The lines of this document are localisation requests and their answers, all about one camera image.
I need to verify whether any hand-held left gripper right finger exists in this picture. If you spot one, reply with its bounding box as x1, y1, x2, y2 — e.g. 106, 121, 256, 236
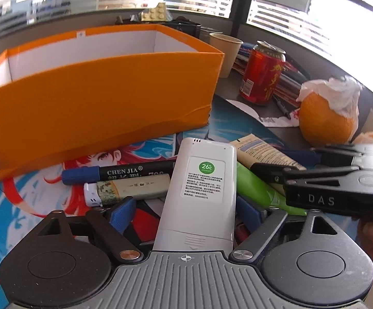
228, 196, 340, 263

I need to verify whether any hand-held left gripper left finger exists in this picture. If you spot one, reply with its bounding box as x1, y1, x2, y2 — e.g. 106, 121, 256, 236
37, 196, 143, 263

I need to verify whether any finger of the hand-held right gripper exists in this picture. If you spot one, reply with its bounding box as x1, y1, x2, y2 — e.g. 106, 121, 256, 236
250, 162, 361, 186
310, 144, 363, 168

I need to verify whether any cream tube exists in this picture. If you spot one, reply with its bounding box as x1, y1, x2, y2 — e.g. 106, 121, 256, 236
230, 134, 306, 197

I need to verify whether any green tube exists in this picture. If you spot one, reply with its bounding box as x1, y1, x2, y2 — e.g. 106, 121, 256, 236
236, 162, 308, 216

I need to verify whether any white printed lighter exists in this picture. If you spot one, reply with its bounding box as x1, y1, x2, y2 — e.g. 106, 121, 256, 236
83, 174, 171, 208

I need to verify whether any blue black marker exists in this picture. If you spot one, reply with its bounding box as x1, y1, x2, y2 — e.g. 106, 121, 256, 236
62, 160, 177, 185

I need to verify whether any white remote control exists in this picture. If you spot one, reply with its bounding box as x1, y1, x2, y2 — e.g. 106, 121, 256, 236
152, 137, 238, 252

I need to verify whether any orange cardboard box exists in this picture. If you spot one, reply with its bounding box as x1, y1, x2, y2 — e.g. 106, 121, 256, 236
0, 24, 225, 184

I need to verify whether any person's right hand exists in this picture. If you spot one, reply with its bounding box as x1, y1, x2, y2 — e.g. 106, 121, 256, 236
357, 221, 373, 262

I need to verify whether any orange fruit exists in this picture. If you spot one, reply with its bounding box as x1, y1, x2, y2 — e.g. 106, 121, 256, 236
299, 92, 359, 145

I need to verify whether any white round paper card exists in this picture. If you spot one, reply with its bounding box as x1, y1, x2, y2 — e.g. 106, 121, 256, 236
228, 100, 301, 128

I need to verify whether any crumpled white tissue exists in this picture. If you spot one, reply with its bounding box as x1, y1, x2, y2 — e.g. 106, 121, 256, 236
296, 75, 362, 118

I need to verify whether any black pen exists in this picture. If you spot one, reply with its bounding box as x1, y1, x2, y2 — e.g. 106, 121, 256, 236
272, 95, 292, 119

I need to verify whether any stack of magazines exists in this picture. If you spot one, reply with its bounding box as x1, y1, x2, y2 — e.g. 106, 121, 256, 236
232, 42, 309, 108

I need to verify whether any red drink can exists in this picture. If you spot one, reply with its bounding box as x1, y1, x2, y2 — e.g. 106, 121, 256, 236
240, 41, 286, 106

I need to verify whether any printed anime desk mat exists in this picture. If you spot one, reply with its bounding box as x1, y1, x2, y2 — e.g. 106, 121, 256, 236
0, 95, 364, 309

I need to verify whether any beige paper cup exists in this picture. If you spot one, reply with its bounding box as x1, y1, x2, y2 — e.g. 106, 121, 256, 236
209, 33, 244, 78

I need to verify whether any grey round container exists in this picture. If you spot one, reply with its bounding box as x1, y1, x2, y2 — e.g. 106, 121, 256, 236
200, 27, 223, 44

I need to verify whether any black mesh organizer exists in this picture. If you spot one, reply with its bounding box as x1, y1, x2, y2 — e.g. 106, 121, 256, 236
165, 19, 202, 42

